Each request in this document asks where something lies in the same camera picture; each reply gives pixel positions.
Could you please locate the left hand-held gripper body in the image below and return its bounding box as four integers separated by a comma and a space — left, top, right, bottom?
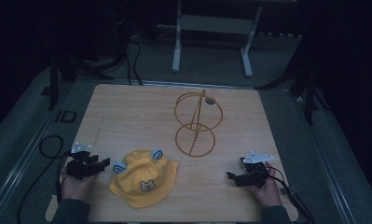
65, 142, 98, 181

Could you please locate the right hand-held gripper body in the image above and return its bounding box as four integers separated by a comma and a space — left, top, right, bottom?
239, 150, 270, 189

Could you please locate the yellow bear hat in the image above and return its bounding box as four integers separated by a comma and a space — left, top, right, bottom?
108, 148, 179, 209

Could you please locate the gold wire hat stand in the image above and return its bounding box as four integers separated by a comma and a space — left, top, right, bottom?
173, 89, 224, 159

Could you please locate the person's left hand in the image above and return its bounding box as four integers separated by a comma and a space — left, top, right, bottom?
59, 165, 98, 203

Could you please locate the person's right hand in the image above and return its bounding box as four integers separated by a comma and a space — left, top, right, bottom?
244, 161, 283, 208

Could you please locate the black tripod stand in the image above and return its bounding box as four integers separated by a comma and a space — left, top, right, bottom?
39, 50, 115, 112
254, 59, 332, 126

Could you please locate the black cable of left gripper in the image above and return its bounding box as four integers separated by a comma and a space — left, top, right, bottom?
16, 134, 74, 224

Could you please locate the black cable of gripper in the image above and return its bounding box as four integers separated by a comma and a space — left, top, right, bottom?
16, 134, 74, 224
267, 165, 316, 224

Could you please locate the grey cable plug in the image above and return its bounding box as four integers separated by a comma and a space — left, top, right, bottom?
280, 186, 299, 197

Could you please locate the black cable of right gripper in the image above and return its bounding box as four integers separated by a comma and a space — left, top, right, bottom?
267, 165, 316, 224

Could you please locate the black floor cable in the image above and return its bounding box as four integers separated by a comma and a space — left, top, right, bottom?
123, 38, 145, 87

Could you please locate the white metal table frame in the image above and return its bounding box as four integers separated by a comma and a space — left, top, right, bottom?
171, 0, 264, 78

